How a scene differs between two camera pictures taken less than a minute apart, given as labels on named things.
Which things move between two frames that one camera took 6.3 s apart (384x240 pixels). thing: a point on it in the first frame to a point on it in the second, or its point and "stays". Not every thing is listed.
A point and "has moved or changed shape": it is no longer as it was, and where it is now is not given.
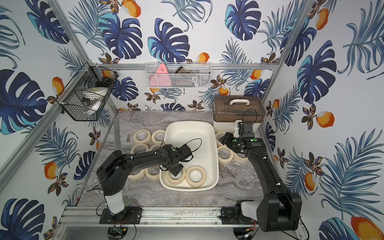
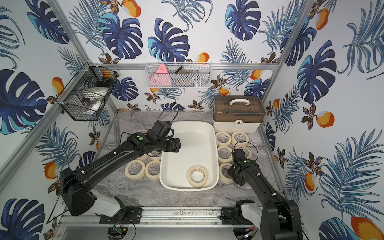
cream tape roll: [176, 181] to [223, 179]
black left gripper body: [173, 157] to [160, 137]
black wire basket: [87, 93] stays
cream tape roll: [218, 142] stays
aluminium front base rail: [80, 216] stays
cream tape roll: [223, 161] has moved or changed shape
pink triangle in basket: [161, 78] stays
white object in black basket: [93, 96] stays
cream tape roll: [137, 175] to [224, 154]
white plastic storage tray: [203, 137] stays
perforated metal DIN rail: [117, 133] stays
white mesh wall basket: [175, 75] stays
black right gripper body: [232, 142] to [231, 173]
